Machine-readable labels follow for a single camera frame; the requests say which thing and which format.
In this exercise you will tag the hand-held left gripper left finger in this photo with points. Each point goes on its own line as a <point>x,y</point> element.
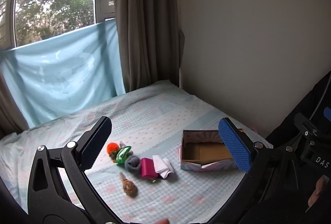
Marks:
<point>94,146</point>

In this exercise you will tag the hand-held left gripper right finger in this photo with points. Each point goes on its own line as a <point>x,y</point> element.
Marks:
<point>234,147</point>

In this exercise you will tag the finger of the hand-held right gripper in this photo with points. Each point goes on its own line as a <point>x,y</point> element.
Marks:
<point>327,111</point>

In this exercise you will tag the orange pompom toy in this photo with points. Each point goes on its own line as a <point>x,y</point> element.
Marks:
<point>113,147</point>

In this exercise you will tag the green snack packet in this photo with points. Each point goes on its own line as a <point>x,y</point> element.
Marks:
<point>122,154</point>

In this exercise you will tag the cardboard box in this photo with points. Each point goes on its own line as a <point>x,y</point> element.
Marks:
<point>204,152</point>

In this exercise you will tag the grey plush sock roll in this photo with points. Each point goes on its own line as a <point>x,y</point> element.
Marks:
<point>132,163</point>

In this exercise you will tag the brown plush toy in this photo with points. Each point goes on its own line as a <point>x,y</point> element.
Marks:
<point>128,185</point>

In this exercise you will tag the magenta cloth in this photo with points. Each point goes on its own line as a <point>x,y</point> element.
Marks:
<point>148,167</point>

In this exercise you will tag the white cloth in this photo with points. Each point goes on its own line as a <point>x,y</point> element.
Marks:
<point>163,165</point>

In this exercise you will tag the person's right hand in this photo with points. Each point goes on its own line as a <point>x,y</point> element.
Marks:
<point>316,189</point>

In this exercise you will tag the person's left hand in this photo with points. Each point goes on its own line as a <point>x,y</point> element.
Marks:
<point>161,221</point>

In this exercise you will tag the checked bed sheet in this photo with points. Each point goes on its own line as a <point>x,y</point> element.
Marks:
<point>155,115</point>

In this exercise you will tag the light blue hanging cloth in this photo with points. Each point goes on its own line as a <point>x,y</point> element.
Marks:
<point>64,76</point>

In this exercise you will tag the brown curtain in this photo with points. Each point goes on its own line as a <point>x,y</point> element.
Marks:
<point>10,110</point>
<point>144,19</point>

